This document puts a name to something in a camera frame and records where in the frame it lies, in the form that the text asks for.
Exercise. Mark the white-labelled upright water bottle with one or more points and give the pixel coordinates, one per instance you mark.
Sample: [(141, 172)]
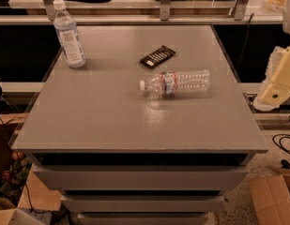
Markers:
[(68, 36)]

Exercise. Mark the clear plastic water bottle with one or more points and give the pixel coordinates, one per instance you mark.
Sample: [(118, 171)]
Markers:
[(168, 83)]

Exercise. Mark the grey drawer cabinet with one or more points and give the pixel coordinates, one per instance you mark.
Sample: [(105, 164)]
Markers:
[(121, 157)]

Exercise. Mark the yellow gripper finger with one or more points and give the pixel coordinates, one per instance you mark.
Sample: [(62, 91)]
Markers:
[(277, 89), (275, 5)]

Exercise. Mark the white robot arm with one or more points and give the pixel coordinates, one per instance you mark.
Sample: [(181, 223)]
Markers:
[(285, 28)]

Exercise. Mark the cardboard box right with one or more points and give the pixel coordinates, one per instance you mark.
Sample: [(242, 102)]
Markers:
[(271, 199)]

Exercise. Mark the metal shelf rail frame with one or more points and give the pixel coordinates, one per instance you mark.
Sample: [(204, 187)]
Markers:
[(148, 10)]

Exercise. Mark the cardboard box with groceries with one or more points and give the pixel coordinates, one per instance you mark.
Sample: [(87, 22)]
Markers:
[(24, 200)]

